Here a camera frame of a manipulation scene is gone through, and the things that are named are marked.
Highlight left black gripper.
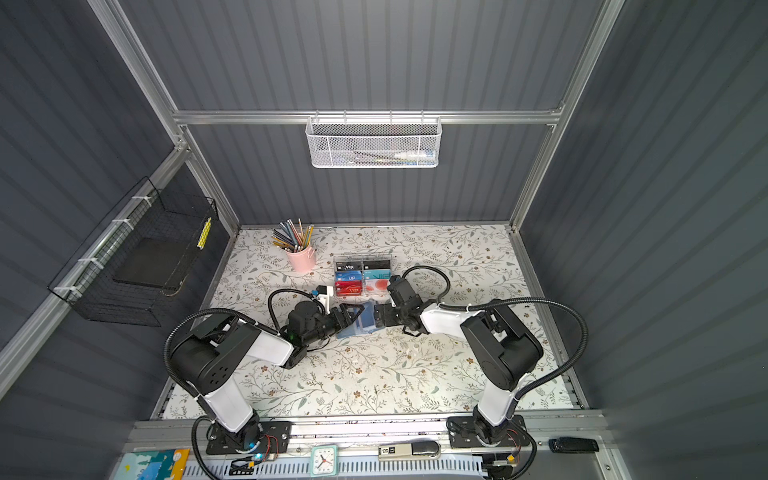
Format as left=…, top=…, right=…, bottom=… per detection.
left=302, top=303, right=363, bottom=349

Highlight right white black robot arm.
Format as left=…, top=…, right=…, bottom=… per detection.
left=373, top=276, right=543, bottom=445

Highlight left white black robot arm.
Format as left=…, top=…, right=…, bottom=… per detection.
left=163, top=300, right=364, bottom=453

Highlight teal VIP card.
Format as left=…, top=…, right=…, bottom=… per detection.
left=363, top=269, right=391, bottom=281

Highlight red VIP card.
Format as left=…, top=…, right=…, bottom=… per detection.
left=334, top=280, right=364, bottom=298

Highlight black plain card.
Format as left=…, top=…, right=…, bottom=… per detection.
left=363, top=259, right=391, bottom=270

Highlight blue VIP card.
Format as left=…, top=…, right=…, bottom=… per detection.
left=335, top=271, right=363, bottom=282

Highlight black VIP card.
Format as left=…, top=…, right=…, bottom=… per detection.
left=335, top=261, right=363, bottom=272

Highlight pink pencil cup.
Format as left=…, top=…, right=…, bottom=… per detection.
left=286, top=246, right=316, bottom=274

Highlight coloured pencils bunch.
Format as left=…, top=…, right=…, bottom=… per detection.
left=271, top=219, right=314, bottom=253

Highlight small teal desk clock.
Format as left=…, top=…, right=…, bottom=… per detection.
left=309, top=445, right=339, bottom=477

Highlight silver black label device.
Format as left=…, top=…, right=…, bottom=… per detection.
left=378, top=440, right=441, bottom=461

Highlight yellow tag on basket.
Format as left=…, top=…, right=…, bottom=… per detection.
left=196, top=217, right=212, bottom=250

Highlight pens in white basket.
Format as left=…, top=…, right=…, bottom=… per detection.
left=353, top=150, right=438, bottom=166

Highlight black pad in basket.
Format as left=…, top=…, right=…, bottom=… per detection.
left=113, top=238, right=198, bottom=292

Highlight colourful booklet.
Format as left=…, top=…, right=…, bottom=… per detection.
left=112, top=449, right=190, bottom=480

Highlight black remote device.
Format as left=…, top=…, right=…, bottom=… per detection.
left=548, top=437, right=600, bottom=454

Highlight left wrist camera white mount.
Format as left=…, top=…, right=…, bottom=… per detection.
left=311, top=285, right=334, bottom=311

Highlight right black corrugated cable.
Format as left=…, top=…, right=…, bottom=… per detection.
left=400, top=265, right=590, bottom=402

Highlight black corrugated cable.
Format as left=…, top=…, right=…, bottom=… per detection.
left=163, top=287, right=319, bottom=400
left=400, top=265, right=590, bottom=402

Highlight left black corrugated cable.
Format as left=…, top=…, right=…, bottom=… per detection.
left=163, top=287, right=319, bottom=400

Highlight white wire mesh basket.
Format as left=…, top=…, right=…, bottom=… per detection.
left=305, top=118, right=443, bottom=169

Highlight black wire wall basket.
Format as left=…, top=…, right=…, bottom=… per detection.
left=48, top=181, right=218, bottom=327

